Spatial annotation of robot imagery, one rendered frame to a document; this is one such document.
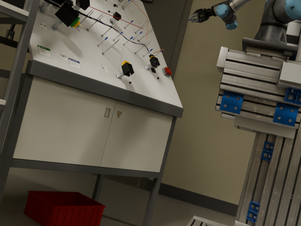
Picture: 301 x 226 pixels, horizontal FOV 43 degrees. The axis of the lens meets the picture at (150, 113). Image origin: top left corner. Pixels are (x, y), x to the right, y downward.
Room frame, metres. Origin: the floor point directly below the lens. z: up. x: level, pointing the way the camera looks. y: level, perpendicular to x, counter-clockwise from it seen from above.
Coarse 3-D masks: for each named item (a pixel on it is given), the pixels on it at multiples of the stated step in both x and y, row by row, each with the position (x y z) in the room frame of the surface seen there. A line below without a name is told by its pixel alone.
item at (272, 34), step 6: (264, 24) 1.63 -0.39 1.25; (270, 24) 1.61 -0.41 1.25; (276, 24) 1.60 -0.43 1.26; (258, 30) 1.66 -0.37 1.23; (264, 30) 1.62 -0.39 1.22; (270, 30) 1.60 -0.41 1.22; (276, 30) 1.60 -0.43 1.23; (282, 30) 1.61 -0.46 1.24; (258, 36) 1.64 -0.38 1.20; (264, 36) 1.60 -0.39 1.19; (270, 36) 1.59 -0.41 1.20; (276, 36) 1.59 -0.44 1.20; (282, 36) 1.61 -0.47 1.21; (276, 42) 1.59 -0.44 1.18; (282, 42) 1.59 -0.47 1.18
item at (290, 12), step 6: (276, 0) 1.57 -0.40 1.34; (282, 0) 1.51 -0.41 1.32; (288, 0) 1.47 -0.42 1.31; (294, 0) 1.45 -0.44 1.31; (300, 0) 1.46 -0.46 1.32; (276, 6) 1.55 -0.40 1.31; (282, 6) 1.51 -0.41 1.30; (288, 6) 1.47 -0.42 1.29; (294, 6) 1.46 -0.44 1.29; (300, 6) 1.46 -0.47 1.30; (276, 12) 1.56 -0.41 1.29; (282, 12) 1.53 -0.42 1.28; (288, 12) 1.49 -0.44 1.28; (294, 12) 1.47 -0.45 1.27; (300, 12) 1.47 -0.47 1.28; (282, 18) 1.56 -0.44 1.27; (288, 18) 1.53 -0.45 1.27; (294, 18) 1.51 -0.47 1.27; (300, 18) 1.51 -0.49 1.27
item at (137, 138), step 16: (128, 112) 2.27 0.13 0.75; (144, 112) 2.38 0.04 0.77; (112, 128) 2.21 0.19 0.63; (128, 128) 2.30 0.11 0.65; (144, 128) 2.40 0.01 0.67; (160, 128) 2.52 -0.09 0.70; (112, 144) 2.23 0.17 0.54; (128, 144) 2.33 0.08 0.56; (144, 144) 2.43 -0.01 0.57; (160, 144) 2.55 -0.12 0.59; (112, 160) 2.25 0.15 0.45; (128, 160) 2.35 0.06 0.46; (144, 160) 2.46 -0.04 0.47; (160, 160) 2.58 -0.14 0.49
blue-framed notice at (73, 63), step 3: (69, 60) 1.93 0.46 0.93; (72, 60) 1.94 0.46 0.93; (75, 60) 1.96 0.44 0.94; (69, 63) 1.91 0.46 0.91; (72, 63) 1.93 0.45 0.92; (75, 63) 1.95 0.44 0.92; (78, 63) 1.97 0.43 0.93; (72, 66) 1.92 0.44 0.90; (75, 66) 1.94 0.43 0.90; (78, 66) 1.96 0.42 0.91; (78, 69) 1.94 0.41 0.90; (81, 69) 1.96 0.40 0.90
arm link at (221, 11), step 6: (234, 0) 2.25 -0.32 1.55; (240, 0) 2.23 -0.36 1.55; (246, 0) 2.23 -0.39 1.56; (222, 6) 2.26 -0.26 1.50; (228, 6) 2.26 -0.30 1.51; (234, 6) 2.25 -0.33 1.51; (240, 6) 2.25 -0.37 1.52; (216, 12) 2.28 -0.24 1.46; (222, 12) 2.26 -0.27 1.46; (228, 12) 2.27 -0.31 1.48; (234, 12) 2.28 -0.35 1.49; (222, 18) 2.31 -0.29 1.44; (228, 18) 2.32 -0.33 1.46
